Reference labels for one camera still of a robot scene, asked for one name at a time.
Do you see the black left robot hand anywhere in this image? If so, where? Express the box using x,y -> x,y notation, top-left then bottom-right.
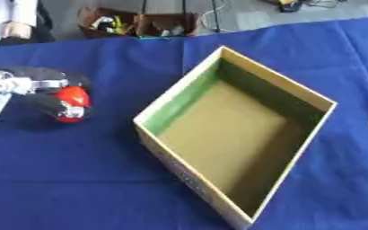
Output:
0,66 -> 95,121

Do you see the red round toy fruit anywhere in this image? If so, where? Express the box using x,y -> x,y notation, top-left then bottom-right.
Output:
50,85 -> 93,123

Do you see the brown box with items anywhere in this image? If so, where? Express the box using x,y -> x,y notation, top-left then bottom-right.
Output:
77,6 -> 140,40

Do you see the tan cardboard box green inside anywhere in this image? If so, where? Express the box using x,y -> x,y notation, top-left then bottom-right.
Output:
132,45 -> 340,230

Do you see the brown open cardboard box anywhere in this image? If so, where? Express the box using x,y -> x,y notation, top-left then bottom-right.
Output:
134,12 -> 200,38

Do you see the person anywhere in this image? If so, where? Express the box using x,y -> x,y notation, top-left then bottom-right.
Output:
0,0 -> 57,49

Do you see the black and yellow object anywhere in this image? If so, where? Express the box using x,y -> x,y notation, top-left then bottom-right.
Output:
275,0 -> 305,13

